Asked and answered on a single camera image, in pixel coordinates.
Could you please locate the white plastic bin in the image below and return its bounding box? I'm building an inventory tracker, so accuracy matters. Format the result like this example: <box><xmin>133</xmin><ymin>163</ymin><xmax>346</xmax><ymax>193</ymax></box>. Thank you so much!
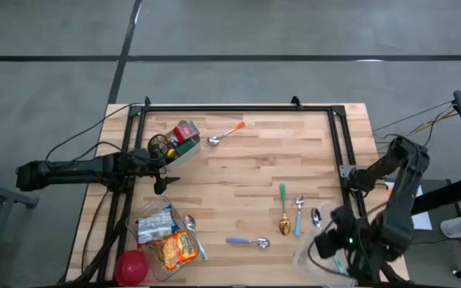
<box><xmin>154</xmin><ymin>118</ymin><xmax>202</xmax><ymax>172</ymax></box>

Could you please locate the red lidded spice jar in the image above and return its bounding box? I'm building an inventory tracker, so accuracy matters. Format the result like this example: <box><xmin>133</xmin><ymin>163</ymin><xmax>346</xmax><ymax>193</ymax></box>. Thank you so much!
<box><xmin>173</xmin><ymin>119</ymin><xmax>201</xmax><ymax>144</ymax></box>

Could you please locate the blue ramen noodle packet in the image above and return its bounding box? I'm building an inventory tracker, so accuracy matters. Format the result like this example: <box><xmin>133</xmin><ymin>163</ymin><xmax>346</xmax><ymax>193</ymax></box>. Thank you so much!
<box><xmin>167</xmin><ymin>204</ymin><xmax>182</xmax><ymax>234</ymax></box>

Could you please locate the white paper sheet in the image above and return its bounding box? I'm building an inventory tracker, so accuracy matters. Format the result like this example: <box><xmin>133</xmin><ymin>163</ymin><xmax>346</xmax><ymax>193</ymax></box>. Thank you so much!
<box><xmin>383</xmin><ymin>180</ymin><xmax>434</xmax><ymax>232</ymax></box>

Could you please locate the black spice can yellow lid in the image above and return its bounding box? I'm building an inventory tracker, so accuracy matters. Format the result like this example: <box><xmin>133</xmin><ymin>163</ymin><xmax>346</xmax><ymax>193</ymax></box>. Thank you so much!
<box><xmin>147</xmin><ymin>133</ymin><xmax>172</xmax><ymax>158</ymax></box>

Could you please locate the orange ramen noodle packet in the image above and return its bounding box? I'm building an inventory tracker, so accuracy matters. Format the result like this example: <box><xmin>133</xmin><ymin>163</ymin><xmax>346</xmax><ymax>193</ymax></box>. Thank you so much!
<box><xmin>161</xmin><ymin>229</ymin><xmax>200</xmax><ymax>274</ymax></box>

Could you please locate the red plastic ball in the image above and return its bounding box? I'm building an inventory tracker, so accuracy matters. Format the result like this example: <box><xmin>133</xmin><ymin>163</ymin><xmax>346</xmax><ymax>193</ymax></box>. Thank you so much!
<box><xmin>114</xmin><ymin>249</ymin><xmax>150</xmax><ymax>287</ymax></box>

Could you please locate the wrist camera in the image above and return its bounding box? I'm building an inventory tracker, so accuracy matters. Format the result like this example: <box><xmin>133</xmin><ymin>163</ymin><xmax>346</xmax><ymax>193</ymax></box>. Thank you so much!
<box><xmin>313</xmin><ymin>230</ymin><xmax>339</xmax><ymax>260</ymax></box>
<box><xmin>152</xmin><ymin>180</ymin><xmax>169</xmax><ymax>196</ymax></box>

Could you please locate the grey metal stand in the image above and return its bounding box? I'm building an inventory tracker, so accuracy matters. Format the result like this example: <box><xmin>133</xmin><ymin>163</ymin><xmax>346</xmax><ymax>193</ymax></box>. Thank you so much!
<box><xmin>0</xmin><ymin>174</ymin><xmax>39</xmax><ymax>288</ymax></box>

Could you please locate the orange handled spoon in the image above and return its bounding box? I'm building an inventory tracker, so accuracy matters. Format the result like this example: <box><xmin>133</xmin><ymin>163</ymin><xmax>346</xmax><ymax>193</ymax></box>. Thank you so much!
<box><xmin>206</xmin><ymin>120</ymin><xmax>247</xmax><ymax>146</ymax></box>

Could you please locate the black table frame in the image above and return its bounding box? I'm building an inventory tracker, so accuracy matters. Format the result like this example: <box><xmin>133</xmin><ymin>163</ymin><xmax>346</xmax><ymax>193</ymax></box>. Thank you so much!
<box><xmin>82</xmin><ymin>95</ymin><xmax>367</xmax><ymax>286</ymax></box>

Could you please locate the green spice tin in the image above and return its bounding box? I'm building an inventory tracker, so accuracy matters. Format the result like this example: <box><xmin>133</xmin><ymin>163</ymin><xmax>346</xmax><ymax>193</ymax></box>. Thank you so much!
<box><xmin>175</xmin><ymin>138</ymin><xmax>198</xmax><ymax>157</ymax></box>

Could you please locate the silver utensil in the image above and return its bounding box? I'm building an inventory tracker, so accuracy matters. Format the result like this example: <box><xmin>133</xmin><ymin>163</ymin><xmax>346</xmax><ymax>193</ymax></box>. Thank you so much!
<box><xmin>278</xmin><ymin>182</ymin><xmax>293</xmax><ymax>238</ymax></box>

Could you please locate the periwinkle handled spoon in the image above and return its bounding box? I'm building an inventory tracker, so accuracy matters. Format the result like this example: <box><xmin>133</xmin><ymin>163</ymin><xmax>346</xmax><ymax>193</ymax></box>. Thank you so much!
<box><xmin>225</xmin><ymin>236</ymin><xmax>272</xmax><ymax>250</ymax></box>

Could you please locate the all-metal spoon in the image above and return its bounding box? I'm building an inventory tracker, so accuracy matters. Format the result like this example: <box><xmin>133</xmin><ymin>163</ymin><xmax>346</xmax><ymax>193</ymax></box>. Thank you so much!
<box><xmin>182</xmin><ymin>214</ymin><xmax>210</xmax><ymax>263</ymax></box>

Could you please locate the small plain metal spoon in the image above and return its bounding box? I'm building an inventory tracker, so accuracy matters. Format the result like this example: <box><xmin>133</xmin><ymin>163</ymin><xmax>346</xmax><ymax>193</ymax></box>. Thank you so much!
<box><xmin>311</xmin><ymin>207</ymin><xmax>323</xmax><ymax>230</ymax></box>

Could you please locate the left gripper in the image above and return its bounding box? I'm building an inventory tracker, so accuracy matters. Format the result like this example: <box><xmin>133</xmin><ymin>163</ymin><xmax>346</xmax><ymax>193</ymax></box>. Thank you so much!
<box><xmin>133</xmin><ymin>157</ymin><xmax>182</xmax><ymax>186</ymax></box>

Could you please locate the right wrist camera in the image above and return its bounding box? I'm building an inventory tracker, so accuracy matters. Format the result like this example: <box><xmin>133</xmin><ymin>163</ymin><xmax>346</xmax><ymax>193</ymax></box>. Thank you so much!
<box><xmin>313</xmin><ymin>230</ymin><xmax>339</xmax><ymax>260</ymax></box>

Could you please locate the clear plastic container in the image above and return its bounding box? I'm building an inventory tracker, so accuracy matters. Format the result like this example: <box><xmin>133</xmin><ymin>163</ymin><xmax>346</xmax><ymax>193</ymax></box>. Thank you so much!
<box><xmin>293</xmin><ymin>198</ymin><xmax>360</xmax><ymax>287</ymax></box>
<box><xmin>125</xmin><ymin>194</ymin><xmax>200</xmax><ymax>282</ymax></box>

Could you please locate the light blue handled spoon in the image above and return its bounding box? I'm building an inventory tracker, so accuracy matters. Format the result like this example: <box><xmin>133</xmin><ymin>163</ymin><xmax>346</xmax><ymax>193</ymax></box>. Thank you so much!
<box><xmin>293</xmin><ymin>194</ymin><xmax>306</xmax><ymax>238</ymax></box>

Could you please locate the black beam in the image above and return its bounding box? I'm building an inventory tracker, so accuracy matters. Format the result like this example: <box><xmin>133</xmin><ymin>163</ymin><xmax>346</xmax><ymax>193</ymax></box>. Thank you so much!
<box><xmin>410</xmin><ymin>171</ymin><xmax>461</xmax><ymax>217</ymax></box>

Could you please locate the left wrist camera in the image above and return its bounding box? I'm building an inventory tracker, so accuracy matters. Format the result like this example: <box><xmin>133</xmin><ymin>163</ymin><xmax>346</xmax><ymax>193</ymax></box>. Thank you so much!
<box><xmin>152</xmin><ymin>180</ymin><xmax>169</xmax><ymax>196</ymax></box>

